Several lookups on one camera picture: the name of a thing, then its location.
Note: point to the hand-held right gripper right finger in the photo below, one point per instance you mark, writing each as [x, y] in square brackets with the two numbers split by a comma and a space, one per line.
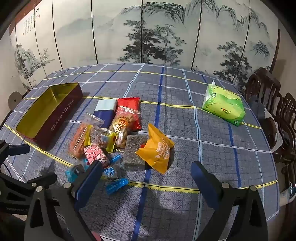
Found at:
[197, 180]

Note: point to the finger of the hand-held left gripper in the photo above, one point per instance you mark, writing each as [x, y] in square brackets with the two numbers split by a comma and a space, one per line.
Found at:
[44, 179]
[16, 149]

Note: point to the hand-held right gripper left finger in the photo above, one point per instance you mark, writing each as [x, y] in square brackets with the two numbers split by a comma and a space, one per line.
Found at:
[89, 183]

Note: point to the maroon tin box gold interior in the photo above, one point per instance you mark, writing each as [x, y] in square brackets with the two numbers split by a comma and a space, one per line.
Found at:
[57, 120]

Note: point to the grey sesame block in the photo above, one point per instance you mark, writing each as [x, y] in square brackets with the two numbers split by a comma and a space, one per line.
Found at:
[134, 153]

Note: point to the red snack packet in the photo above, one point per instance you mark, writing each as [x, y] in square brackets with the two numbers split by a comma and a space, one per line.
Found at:
[129, 102]

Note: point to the clear bag of orange snacks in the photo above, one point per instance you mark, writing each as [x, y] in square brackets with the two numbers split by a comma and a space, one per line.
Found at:
[77, 141]

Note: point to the blue wrapped candy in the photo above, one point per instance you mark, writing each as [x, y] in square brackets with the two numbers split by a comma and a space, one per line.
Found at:
[111, 172]
[74, 172]

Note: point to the pink patterned snack packet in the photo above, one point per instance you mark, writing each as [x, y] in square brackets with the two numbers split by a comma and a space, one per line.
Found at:
[94, 155]

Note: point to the yellow-ended clear wrapped candy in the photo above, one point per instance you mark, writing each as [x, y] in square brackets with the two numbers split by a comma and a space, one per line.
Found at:
[101, 139]

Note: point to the round grey disc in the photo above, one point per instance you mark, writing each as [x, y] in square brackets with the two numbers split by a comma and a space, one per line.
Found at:
[13, 99]

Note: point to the orange-yellow snack packet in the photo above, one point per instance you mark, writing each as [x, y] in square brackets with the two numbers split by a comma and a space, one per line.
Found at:
[157, 150]

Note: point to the clear bag of fried twists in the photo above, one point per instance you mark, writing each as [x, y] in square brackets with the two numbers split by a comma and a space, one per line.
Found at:
[122, 129]

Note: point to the blue and white packet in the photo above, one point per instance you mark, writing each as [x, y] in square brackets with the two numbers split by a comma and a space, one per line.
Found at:
[105, 113]

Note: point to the green tissue pack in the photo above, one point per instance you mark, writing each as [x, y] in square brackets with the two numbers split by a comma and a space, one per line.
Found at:
[222, 104]

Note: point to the white and blue object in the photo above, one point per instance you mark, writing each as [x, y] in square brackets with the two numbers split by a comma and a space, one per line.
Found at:
[288, 193]

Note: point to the dark blue cloth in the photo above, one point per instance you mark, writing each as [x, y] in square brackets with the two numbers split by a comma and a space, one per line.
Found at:
[257, 106]

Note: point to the painted landscape folding screen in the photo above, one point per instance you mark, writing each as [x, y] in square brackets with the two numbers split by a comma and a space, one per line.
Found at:
[115, 34]

